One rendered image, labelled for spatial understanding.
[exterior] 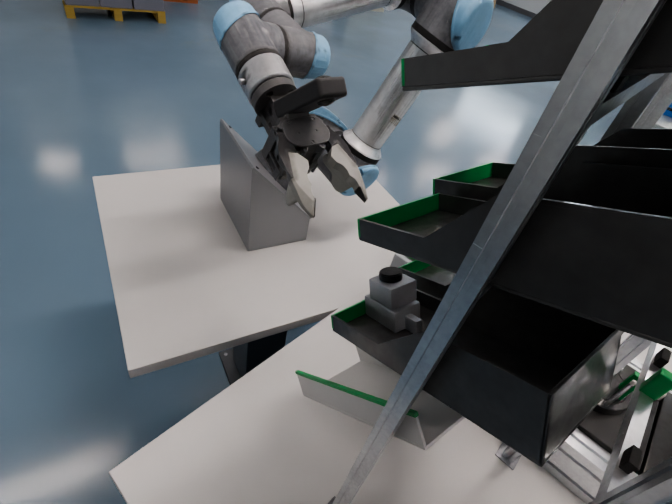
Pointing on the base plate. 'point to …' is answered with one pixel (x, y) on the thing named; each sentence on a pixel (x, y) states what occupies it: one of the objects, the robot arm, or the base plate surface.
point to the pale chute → (357, 388)
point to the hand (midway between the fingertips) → (340, 200)
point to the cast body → (394, 301)
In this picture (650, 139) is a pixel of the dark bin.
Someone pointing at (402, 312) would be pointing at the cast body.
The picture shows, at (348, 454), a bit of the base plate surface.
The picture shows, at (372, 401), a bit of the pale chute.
